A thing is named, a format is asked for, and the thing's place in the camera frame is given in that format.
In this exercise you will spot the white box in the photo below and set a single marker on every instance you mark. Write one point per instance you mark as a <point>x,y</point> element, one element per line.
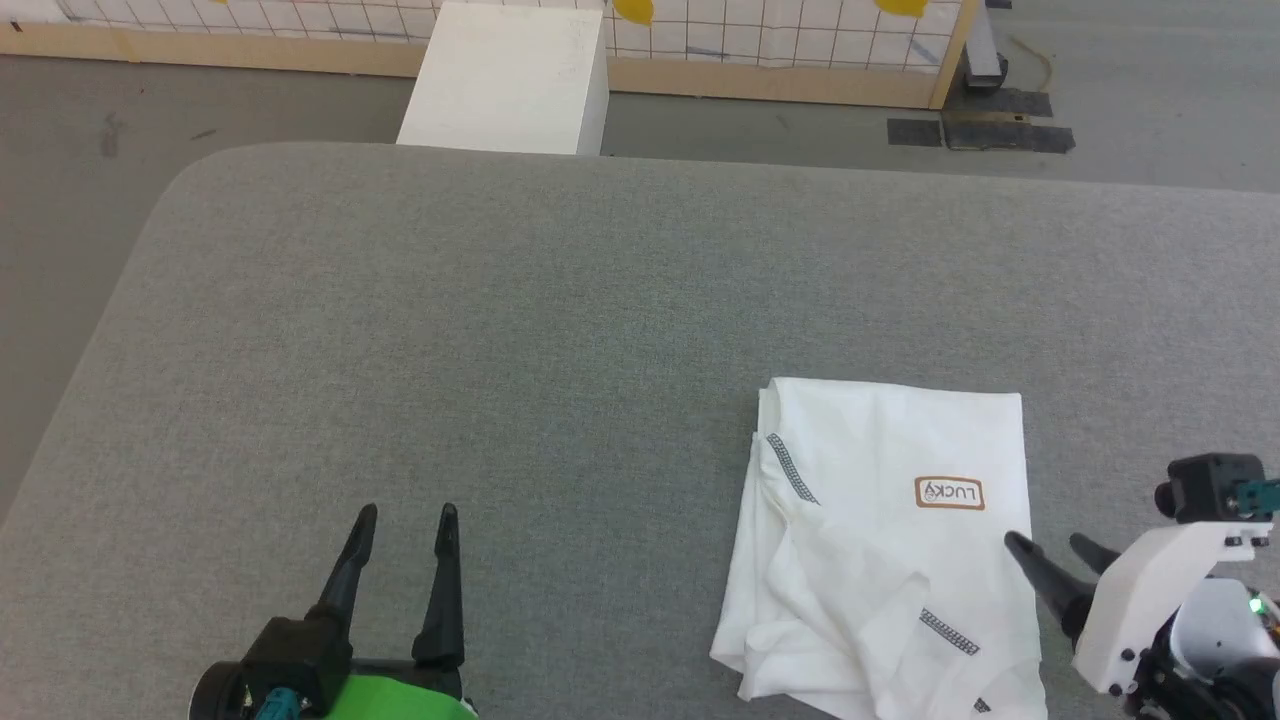
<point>510,80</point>

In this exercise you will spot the white long-sleeve shirt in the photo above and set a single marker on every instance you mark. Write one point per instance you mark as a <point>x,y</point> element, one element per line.
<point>880,560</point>

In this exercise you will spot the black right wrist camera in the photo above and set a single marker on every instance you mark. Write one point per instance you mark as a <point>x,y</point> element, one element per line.
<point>1210,488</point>

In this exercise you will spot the lemon print grid partition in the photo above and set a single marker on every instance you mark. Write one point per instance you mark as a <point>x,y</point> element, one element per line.
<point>250,55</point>

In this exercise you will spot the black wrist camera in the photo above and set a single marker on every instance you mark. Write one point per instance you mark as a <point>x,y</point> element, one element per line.
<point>295,650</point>
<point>1210,488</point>

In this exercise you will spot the large black floor plate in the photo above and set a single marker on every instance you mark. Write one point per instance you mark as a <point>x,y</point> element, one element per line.
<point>1010,135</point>

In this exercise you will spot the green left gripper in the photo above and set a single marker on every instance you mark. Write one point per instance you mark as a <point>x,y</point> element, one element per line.
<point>400,695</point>

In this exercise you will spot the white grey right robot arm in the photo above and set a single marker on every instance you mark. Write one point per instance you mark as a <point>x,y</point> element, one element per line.
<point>1215,625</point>

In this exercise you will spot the grey metal stand foot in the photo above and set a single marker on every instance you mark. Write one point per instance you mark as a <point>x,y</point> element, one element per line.
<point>983,60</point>

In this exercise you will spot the small black floor mat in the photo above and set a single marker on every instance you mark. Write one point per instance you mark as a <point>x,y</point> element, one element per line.
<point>914,132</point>

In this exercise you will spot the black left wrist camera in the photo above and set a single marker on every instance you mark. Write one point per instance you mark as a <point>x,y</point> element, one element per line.
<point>295,650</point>

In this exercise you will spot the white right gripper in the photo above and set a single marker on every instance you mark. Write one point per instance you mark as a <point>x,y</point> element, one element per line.
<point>1145,590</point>

